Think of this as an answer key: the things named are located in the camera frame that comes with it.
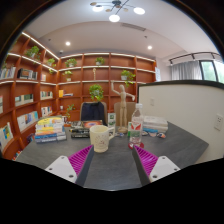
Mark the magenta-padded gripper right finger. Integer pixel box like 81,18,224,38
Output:
131,144,182,187

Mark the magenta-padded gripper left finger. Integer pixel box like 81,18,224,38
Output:
44,144,95,187

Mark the clear plastic water bottle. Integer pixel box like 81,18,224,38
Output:
129,102,145,148

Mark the flat round red coaster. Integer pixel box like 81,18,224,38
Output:
128,142,145,150

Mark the colourful book stack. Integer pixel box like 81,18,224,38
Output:
34,115,68,144

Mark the white book stack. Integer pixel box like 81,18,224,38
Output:
142,115,169,134

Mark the cream printed mug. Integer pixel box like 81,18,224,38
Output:
89,124,115,154

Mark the green and white carton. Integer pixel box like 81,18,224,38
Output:
127,121,133,138
107,112,117,130

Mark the chair with dark jacket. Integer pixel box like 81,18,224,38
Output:
79,101,108,124

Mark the tan chair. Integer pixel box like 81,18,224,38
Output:
113,101,138,127

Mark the wooden artist mannequin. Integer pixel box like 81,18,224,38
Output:
110,81,137,134

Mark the wooden bookshelf unit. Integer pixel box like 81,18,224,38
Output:
0,31,157,160

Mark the grey curtain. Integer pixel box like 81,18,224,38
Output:
170,60,203,81

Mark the window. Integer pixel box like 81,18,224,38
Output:
199,59,224,84

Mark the ceiling air vent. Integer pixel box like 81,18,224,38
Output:
120,22,147,32

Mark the branched ceiling lamp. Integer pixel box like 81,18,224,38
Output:
89,0,146,23

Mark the white wall socket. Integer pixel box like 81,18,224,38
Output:
214,113,224,132

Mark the black ceiling track rail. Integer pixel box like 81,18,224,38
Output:
168,51,224,65

